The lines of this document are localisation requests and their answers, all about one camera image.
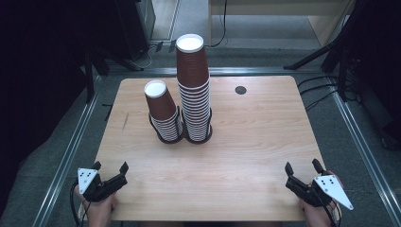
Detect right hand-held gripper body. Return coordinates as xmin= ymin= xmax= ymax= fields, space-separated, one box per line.
xmin=285 ymin=174 xmax=355 ymax=211

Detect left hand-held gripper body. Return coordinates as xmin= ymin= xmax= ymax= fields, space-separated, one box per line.
xmin=77 ymin=167 xmax=129 ymax=203

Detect tall stack of brown cups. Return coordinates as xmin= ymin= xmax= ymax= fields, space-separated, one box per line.
xmin=175 ymin=33 xmax=212 ymax=142

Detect person's left hand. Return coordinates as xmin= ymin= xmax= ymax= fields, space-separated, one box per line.
xmin=74 ymin=183 xmax=118 ymax=227

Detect person's right hand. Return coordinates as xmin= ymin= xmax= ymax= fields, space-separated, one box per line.
xmin=298 ymin=169 xmax=344 ymax=227

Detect short stack of brown cups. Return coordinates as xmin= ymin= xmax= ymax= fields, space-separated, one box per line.
xmin=144 ymin=79 xmax=184 ymax=142

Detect black metal stand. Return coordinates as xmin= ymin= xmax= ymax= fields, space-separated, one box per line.
xmin=82 ymin=46 xmax=111 ymax=104

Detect black tripod stand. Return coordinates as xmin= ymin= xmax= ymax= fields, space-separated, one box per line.
xmin=283 ymin=0 xmax=368 ymax=71

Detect dark computer cabinet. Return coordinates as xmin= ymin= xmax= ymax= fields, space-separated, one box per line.
xmin=113 ymin=0 xmax=156 ymax=61

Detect light wooden furniture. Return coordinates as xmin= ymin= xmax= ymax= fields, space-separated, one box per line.
xmin=207 ymin=0 xmax=357 ymax=48

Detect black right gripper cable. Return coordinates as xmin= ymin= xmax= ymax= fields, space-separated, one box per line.
xmin=325 ymin=201 xmax=343 ymax=227

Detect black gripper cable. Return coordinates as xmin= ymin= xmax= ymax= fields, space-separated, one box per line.
xmin=325 ymin=201 xmax=343 ymax=227
xmin=69 ymin=180 xmax=83 ymax=227

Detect metal floor rail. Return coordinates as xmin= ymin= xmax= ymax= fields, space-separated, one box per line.
xmin=107 ymin=66 xmax=332 ymax=77
xmin=329 ymin=89 xmax=401 ymax=225
xmin=31 ymin=75 xmax=103 ymax=227

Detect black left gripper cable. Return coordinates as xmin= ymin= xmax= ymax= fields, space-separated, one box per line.
xmin=69 ymin=180 xmax=83 ymax=227

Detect black floor cables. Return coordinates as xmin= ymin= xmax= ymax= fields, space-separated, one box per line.
xmin=296 ymin=75 xmax=340 ymax=112

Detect white floor cable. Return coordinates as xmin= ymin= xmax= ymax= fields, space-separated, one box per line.
xmin=131 ymin=44 xmax=159 ymax=71

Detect black hanging cable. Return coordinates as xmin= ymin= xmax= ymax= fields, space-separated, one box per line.
xmin=208 ymin=0 xmax=229 ymax=48

